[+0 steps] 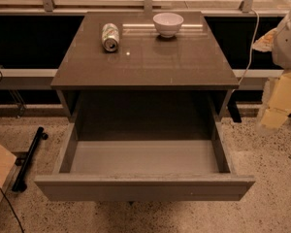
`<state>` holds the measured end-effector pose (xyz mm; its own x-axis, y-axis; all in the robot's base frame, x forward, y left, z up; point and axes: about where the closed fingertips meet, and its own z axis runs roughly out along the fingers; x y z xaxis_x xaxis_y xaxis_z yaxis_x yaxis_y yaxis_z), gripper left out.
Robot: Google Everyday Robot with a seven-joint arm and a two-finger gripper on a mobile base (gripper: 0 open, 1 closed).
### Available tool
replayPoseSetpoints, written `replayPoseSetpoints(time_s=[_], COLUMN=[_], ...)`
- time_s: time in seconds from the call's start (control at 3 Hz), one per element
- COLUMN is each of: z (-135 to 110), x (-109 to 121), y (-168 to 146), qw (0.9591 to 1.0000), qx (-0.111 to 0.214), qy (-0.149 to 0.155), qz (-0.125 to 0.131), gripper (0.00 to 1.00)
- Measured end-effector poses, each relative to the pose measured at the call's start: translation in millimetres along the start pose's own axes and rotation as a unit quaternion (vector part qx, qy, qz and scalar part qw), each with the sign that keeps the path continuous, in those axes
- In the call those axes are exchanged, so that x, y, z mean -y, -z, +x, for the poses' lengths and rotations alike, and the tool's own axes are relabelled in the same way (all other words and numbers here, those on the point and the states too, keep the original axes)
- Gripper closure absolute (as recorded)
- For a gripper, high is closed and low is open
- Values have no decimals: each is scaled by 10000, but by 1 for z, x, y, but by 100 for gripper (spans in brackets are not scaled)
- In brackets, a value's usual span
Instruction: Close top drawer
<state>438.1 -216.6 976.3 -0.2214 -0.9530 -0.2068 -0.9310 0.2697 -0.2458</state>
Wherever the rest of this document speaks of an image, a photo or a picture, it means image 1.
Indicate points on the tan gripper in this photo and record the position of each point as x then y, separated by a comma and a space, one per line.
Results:
288, 48

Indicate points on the grey top drawer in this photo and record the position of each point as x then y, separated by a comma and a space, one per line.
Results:
144, 146

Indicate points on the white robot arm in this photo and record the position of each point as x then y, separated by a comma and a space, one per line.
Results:
278, 42

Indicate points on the grey cabinet with glossy top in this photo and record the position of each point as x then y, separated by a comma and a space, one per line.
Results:
191, 60

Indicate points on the white ceramic bowl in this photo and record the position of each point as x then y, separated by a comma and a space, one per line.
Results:
168, 24

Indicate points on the green white soda can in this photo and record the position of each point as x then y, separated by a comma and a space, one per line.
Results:
110, 37

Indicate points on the black metal bar on floor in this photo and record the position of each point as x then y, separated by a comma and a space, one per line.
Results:
20, 185

